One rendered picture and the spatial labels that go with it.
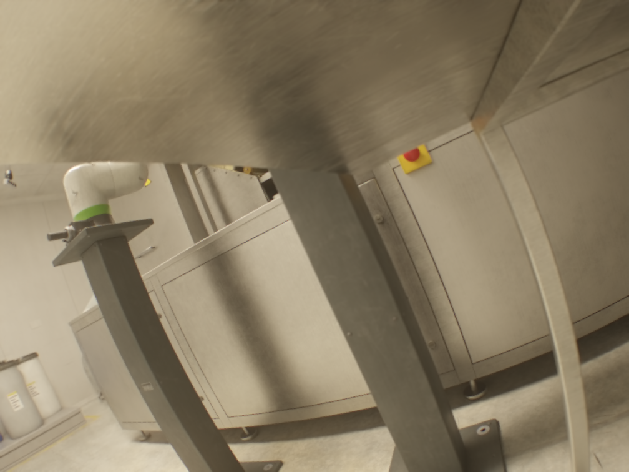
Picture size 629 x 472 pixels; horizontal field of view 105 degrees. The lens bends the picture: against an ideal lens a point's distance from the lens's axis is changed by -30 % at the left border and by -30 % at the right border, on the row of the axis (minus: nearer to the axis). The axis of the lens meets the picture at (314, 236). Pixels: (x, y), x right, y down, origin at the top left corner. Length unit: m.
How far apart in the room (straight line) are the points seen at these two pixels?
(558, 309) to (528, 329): 0.59
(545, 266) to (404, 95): 0.26
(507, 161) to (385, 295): 0.35
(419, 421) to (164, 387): 0.69
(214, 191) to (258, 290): 0.52
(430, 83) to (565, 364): 0.35
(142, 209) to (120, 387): 0.93
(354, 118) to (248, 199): 1.17
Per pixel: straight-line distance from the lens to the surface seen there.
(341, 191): 0.60
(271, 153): 0.17
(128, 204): 1.73
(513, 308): 0.95
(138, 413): 1.94
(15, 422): 3.37
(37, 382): 3.72
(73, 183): 1.13
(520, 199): 0.36
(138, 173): 1.16
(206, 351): 1.31
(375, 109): 0.18
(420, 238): 0.89
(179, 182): 1.50
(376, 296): 0.61
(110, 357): 1.88
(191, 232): 1.41
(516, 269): 0.92
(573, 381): 0.45
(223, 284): 1.14
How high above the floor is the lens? 0.64
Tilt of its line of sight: 1 degrees up
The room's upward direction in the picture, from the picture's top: 24 degrees counter-clockwise
